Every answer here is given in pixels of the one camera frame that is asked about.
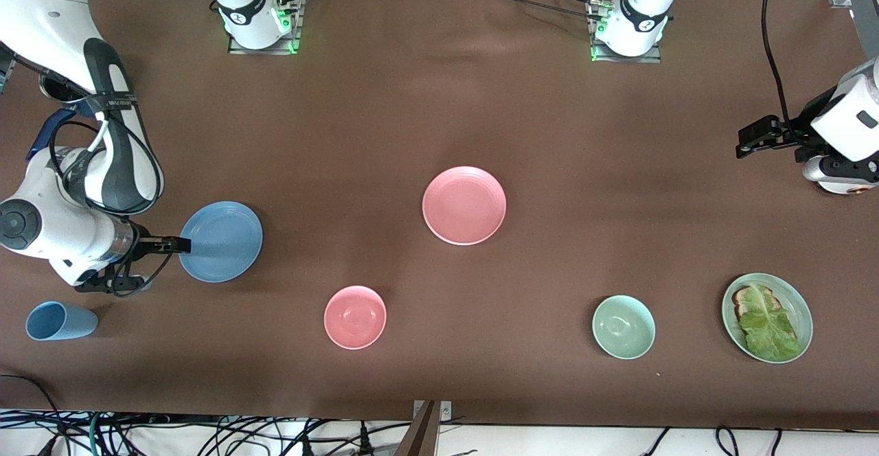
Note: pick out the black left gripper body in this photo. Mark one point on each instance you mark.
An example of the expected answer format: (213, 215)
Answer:
(802, 131)

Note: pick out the glass lid with blue knob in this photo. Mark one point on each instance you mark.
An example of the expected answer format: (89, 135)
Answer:
(62, 93)

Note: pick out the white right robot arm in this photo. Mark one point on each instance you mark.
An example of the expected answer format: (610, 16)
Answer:
(41, 3)

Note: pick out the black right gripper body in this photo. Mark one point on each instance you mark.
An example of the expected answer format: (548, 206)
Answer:
(141, 244)

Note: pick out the toast slice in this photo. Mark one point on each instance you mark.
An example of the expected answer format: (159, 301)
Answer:
(739, 299)

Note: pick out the small metal bracket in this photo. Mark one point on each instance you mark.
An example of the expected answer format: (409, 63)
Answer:
(446, 411)

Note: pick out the brown camera post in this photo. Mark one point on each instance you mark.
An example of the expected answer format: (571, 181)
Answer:
(420, 435)

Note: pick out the green lettuce leaf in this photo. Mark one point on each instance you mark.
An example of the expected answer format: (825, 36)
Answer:
(766, 325)

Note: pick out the blue cup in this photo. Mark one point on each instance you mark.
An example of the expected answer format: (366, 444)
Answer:
(65, 322)

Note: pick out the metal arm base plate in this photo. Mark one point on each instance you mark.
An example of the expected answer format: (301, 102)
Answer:
(264, 51)
(628, 60)

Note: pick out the green plate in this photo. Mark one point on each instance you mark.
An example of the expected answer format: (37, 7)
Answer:
(790, 298)

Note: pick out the pink bowl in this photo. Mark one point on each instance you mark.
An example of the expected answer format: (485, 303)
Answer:
(355, 317)

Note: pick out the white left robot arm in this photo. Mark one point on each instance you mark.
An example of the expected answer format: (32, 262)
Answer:
(645, 3)

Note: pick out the dark blue saucepan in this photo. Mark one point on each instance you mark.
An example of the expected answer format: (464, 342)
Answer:
(47, 130)

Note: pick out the green bowl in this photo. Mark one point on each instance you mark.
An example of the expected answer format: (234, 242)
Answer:
(623, 327)

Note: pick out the pink plate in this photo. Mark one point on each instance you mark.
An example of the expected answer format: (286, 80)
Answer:
(464, 206)

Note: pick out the brown table cloth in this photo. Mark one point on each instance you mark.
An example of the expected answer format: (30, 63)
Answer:
(439, 99)

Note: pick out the blue plate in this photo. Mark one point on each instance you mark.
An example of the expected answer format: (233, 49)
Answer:
(223, 242)

